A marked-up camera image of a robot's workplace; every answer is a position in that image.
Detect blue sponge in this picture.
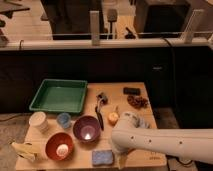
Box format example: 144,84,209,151
92,150,114,166

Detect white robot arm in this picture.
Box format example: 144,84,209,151
111,111,213,164

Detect green plastic tray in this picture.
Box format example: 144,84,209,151
29,79,87,115

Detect yellow toy fruit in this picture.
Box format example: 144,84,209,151
107,108,120,126

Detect purple bowl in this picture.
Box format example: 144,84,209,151
73,115,101,142

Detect brown toy grapes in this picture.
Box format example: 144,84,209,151
127,95,148,109

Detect white egg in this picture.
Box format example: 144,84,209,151
56,144,68,157

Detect red bowl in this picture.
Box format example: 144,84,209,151
45,132,74,161

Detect black rectangular block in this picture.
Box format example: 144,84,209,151
123,87,141,95

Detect small blue cup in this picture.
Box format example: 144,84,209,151
57,113,71,129

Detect white cup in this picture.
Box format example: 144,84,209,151
29,112,48,133

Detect black handled brush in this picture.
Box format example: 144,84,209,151
95,92,108,130

